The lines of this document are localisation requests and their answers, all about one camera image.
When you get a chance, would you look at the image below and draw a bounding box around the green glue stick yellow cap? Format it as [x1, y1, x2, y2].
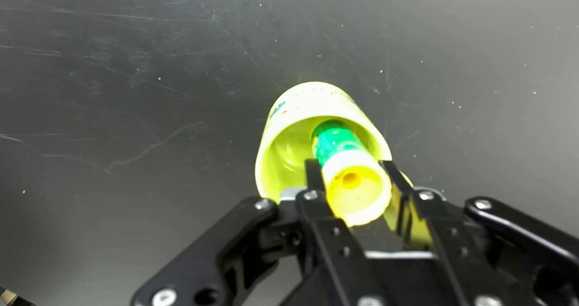
[311, 120, 393, 228]

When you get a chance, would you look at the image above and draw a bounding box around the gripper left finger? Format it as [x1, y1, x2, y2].
[130, 159, 390, 306]

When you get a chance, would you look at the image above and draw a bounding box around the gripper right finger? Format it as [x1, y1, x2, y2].
[379, 160, 579, 306]

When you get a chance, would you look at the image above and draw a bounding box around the yellow-green plastic cup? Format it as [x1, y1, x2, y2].
[254, 81, 434, 250]

